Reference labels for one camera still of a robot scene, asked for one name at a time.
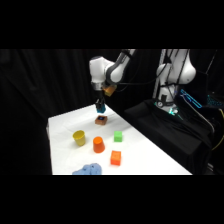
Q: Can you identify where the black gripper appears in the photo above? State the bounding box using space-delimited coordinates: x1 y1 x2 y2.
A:
95 89 107 113

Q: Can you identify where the blue cube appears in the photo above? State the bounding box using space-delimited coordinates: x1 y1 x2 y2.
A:
95 103 106 114

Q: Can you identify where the wooden block with black top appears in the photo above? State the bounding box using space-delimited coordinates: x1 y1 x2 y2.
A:
94 114 109 127

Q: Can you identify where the green cube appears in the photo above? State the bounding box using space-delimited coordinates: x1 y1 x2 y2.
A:
113 130 123 143

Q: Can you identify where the orange cube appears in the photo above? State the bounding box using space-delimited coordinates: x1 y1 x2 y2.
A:
110 150 122 167

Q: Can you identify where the yellow cup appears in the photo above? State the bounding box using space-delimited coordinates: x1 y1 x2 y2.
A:
72 130 87 147

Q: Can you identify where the orange cup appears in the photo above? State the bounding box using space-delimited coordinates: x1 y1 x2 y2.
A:
92 136 106 154

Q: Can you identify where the blue toy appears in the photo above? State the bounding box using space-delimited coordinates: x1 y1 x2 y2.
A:
71 162 103 176

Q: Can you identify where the black curtain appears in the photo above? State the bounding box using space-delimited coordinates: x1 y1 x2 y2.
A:
0 49 224 176

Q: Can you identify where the black covered robot stand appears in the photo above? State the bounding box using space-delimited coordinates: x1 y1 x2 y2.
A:
123 99 215 176

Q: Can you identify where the blue lit device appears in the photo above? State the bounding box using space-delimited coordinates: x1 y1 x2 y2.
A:
179 88 204 110

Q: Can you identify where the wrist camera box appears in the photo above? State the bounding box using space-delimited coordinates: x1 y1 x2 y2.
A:
102 83 118 98

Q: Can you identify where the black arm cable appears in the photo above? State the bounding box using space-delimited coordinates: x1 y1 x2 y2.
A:
115 69 162 93

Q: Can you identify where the yellow cable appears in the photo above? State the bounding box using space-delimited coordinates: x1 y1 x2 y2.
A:
211 107 224 152

